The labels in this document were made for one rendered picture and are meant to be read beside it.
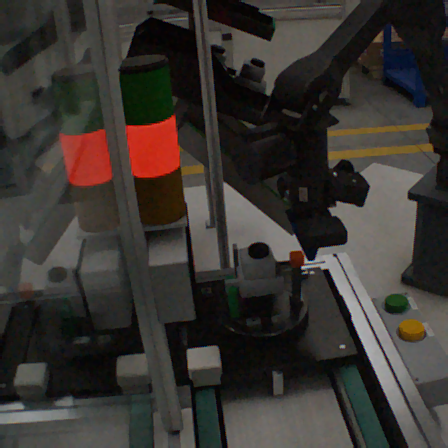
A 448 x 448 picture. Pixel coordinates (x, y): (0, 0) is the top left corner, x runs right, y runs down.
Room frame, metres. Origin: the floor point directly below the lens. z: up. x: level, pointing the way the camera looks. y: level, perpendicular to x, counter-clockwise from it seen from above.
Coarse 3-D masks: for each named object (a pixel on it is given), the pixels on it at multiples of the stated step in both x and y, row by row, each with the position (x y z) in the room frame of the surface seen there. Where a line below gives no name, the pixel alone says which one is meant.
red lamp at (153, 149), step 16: (128, 128) 0.49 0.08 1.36; (144, 128) 0.49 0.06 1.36; (160, 128) 0.49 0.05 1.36; (128, 144) 0.50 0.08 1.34; (144, 144) 0.49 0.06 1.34; (160, 144) 0.49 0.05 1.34; (176, 144) 0.51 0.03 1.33; (144, 160) 0.49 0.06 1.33; (160, 160) 0.49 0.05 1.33; (176, 160) 0.50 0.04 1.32; (144, 176) 0.49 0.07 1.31
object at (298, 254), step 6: (294, 252) 0.71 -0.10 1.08; (300, 252) 0.71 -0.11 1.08; (294, 258) 0.70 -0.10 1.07; (300, 258) 0.70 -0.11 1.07; (282, 264) 0.71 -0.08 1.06; (288, 264) 0.71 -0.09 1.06; (294, 264) 0.70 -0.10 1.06; (300, 264) 0.70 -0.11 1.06; (294, 270) 0.70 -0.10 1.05; (300, 270) 0.70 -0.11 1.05; (294, 276) 0.70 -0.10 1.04; (300, 276) 0.71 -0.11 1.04; (294, 282) 0.70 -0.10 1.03; (300, 282) 0.71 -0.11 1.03; (294, 288) 0.70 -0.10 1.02; (300, 288) 0.71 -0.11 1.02; (294, 294) 0.70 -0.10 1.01; (300, 294) 0.71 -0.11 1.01
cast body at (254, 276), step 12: (240, 252) 0.72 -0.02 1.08; (252, 252) 0.70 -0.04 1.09; (264, 252) 0.70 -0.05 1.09; (240, 264) 0.71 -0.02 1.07; (252, 264) 0.69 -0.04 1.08; (264, 264) 0.69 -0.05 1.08; (276, 264) 0.72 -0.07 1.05; (240, 276) 0.70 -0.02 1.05; (252, 276) 0.69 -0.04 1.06; (264, 276) 0.69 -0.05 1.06; (276, 276) 0.69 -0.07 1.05; (240, 288) 0.69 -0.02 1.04; (252, 288) 0.69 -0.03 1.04; (264, 288) 0.69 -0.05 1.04; (276, 288) 0.69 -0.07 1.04
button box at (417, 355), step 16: (384, 304) 0.71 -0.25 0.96; (384, 320) 0.67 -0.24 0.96; (400, 320) 0.67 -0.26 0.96; (400, 336) 0.63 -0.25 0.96; (432, 336) 0.62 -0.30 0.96; (400, 352) 0.60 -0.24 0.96; (416, 352) 0.59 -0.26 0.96; (432, 352) 0.58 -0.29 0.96; (416, 368) 0.56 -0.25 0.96; (432, 368) 0.55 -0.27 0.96; (416, 384) 0.53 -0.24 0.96; (432, 384) 0.53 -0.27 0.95; (432, 400) 0.53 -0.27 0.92
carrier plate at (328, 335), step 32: (224, 288) 0.80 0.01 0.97; (320, 288) 0.77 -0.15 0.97; (192, 320) 0.72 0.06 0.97; (320, 320) 0.68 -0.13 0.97; (224, 352) 0.63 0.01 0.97; (256, 352) 0.63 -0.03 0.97; (288, 352) 0.62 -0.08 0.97; (320, 352) 0.61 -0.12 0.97; (352, 352) 0.60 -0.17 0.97; (192, 384) 0.58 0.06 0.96; (224, 384) 0.59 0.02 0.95
